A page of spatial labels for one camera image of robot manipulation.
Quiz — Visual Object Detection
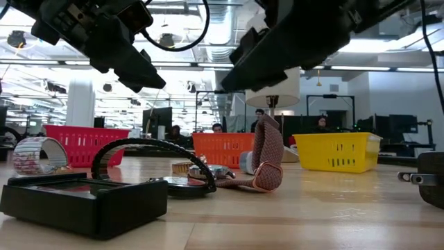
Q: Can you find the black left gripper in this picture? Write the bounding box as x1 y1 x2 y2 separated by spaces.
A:
31 0 167 94

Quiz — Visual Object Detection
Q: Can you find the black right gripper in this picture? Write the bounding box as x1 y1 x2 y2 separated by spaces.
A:
220 0 364 93

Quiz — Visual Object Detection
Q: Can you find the small white grey cylinder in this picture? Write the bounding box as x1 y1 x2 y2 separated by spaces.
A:
239 151 256 176

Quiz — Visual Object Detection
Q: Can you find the silver round watch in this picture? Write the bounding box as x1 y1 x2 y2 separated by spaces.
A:
188 164 237 181

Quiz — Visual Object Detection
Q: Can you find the black link band watch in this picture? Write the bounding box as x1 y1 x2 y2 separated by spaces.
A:
91 137 218 199

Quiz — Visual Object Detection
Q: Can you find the black square box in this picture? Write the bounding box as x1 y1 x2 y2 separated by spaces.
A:
0 172 169 241

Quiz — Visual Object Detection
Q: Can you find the black ceiling spotlight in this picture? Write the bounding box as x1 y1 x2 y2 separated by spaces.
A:
6 30 27 49
159 33 176 49

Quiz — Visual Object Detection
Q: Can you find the white shade table lamp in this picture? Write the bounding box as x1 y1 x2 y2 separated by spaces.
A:
245 12 301 163

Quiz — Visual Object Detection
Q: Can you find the black computer monitor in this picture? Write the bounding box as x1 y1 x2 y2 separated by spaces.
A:
142 106 173 140

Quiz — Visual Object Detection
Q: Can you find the orange plastic basket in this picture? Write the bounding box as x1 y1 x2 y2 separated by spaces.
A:
191 132 257 169

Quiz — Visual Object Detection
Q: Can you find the red plastic basket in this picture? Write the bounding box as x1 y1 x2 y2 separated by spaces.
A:
44 124 132 169

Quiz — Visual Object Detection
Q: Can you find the gold metal watch band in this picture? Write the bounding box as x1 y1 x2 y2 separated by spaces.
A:
171 156 209 175

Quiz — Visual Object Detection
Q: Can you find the yellow plastic basket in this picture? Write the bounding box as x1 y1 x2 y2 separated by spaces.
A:
293 131 383 174

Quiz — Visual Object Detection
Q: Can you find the white floral watch band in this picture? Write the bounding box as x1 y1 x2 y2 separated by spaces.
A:
12 136 69 176

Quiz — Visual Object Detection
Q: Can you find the row of dark monitors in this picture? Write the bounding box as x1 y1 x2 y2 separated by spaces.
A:
356 114 419 140

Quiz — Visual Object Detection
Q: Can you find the grey power plug adapter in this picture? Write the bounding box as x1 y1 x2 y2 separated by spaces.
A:
398 151 444 210

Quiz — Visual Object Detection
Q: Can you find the silver ribbed ceiling duct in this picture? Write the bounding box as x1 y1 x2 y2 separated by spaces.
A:
203 20 237 63

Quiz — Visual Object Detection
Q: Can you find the black metal rig frame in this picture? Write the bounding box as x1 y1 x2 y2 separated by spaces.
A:
195 89 247 135
306 94 356 132

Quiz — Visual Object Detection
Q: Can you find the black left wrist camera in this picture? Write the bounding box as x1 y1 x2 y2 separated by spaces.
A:
117 1 154 35

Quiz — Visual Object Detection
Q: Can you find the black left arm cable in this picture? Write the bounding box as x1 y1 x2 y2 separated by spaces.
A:
139 0 212 53

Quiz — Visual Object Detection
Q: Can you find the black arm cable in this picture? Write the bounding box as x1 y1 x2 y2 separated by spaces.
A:
139 0 212 53
418 0 444 115

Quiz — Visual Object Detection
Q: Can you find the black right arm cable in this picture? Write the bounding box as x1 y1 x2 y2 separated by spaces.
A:
418 0 444 115

